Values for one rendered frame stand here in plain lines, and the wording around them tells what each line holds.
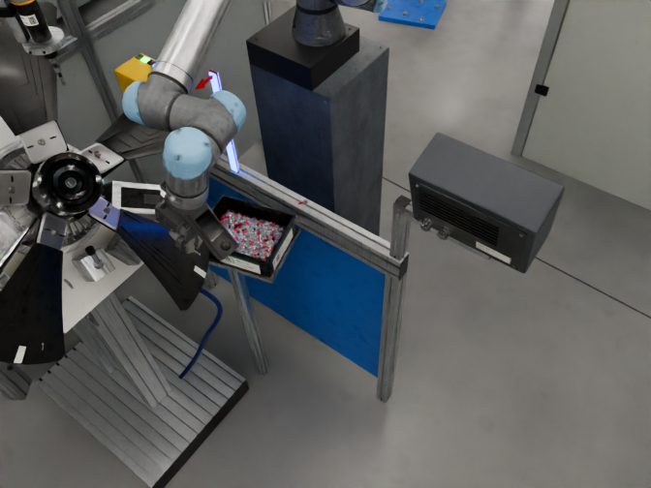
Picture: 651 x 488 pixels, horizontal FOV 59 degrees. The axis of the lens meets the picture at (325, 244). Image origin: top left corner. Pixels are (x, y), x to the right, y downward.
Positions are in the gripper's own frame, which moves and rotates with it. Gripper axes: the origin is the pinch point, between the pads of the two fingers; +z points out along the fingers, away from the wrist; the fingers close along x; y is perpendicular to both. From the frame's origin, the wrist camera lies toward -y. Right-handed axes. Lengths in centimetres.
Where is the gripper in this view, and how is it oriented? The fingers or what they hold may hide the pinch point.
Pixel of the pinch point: (194, 250)
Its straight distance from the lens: 126.8
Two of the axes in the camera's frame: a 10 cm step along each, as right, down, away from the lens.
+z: -2.1, 4.6, 8.6
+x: -5.9, 6.4, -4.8
